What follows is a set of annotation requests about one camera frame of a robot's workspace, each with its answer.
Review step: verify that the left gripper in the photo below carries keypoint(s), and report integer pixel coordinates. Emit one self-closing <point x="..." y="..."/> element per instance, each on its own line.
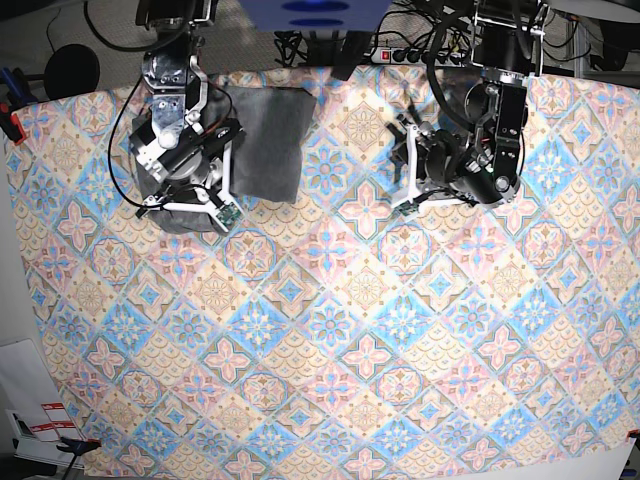
<point x="442" y="160"/>

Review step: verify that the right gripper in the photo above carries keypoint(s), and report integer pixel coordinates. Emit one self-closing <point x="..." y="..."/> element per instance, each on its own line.
<point x="192" y="173"/>

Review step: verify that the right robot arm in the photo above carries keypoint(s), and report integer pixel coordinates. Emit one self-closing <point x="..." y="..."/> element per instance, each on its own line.
<point x="168" y="145"/>

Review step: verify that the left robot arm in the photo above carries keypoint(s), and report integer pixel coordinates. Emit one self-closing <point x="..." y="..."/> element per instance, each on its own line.
<point x="481" y="164"/>

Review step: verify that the white power strip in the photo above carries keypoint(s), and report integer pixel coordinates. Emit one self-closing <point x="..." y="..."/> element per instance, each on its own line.
<point x="413" y="56"/>

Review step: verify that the black round stool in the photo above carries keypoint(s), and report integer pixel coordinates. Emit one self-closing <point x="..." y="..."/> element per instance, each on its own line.
<point x="72" y="70"/>

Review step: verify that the patterned tablecloth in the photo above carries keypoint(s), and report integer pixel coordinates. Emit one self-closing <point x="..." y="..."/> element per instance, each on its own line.
<point x="331" y="338"/>

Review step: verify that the red table clamp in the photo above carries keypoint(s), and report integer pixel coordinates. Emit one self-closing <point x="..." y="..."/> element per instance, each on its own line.
<point x="11" y="125"/>

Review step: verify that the white box with labels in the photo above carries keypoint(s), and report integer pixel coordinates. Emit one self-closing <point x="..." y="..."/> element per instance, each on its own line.
<point x="37" y="417"/>

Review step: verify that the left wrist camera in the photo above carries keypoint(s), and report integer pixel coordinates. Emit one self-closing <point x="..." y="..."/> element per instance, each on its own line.
<point x="408" y="209"/>

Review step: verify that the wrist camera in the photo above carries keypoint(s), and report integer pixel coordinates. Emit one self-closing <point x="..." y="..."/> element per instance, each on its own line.
<point x="408" y="209"/>
<point x="228" y="215"/>

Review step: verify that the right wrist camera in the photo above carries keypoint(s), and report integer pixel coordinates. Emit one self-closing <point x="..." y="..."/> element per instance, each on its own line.
<point x="228" y="215"/>

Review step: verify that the black centre post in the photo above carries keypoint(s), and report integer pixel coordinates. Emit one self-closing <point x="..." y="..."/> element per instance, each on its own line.
<point x="355" y="46"/>

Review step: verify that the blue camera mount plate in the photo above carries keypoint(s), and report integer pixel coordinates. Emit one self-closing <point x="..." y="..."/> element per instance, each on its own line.
<point x="285" y="15"/>

